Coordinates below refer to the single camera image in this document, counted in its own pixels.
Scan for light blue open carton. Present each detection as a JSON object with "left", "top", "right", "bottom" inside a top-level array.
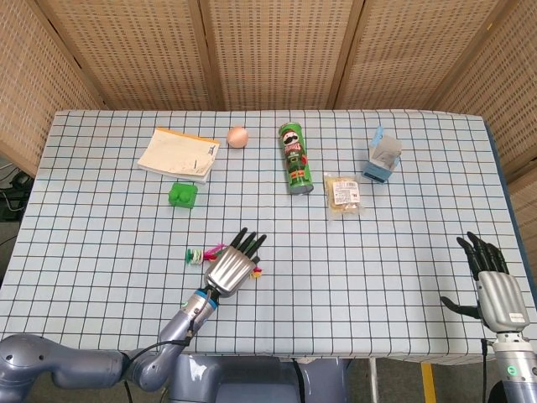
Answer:
[{"left": 362, "top": 125, "right": 403, "bottom": 186}]

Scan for clear bagged snack pack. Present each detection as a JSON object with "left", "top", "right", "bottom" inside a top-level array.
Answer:
[{"left": 322, "top": 174, "right": 365, "bottom": 221}]

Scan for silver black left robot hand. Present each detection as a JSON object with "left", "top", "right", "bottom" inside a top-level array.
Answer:
[{"left": 204, "top": 228, "right": 268, "bottom": 299}]

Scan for colourful small toy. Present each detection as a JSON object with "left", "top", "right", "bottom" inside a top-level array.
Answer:
[{"left": 185, "top": 242, "right": 263, "bottom": 281}]

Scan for black floor cables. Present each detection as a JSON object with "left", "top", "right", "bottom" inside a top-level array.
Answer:
[{"left": 0, "top": 161, "right": 34, "bottom": 223}]

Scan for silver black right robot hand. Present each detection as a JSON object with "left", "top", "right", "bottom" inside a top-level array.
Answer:
[{"left": 440, "top": 231, "right": 530, "bottom": 335}]

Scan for peach colored ball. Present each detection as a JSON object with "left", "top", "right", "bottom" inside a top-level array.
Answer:
[{"left": 227, "top": 126, "right": 250, "bottom": 149}]

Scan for white table leg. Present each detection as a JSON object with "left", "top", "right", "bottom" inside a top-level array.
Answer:
[{"left": 368, "top": 358, "right": 378, "bottom": 403}]

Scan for beige paper notebook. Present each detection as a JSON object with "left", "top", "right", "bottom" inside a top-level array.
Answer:
[{"left": 137, "top": 127, "right": 222, "bottom": 185}]

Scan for green Pringles can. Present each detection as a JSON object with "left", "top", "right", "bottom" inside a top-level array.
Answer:
[{"left": 279, "top": 121, "right": 315, "bottom": 196}]

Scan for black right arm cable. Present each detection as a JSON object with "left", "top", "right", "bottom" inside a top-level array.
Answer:
[{"left": 481, "top": 338, "right": 491, "bottom": 403}]

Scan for green plastic building block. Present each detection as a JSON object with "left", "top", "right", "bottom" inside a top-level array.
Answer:
[{"left": 168, "top": 181, "right": 199, "bottom": 210}]

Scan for grey robot torso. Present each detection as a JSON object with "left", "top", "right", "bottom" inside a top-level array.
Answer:
[{"left": 167, "top": 354, "right": 353, "bottom": 403}]

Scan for woven wooden folding screen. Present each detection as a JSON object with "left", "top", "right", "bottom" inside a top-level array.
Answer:
[{"left": 0, "top": 0, "right": 537, "bottom": 253}]

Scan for blue grid checkered tablecloth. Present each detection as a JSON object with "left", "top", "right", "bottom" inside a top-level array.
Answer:
[{"left": 0, "top": 109, "right": 532, "bottom": 364}]

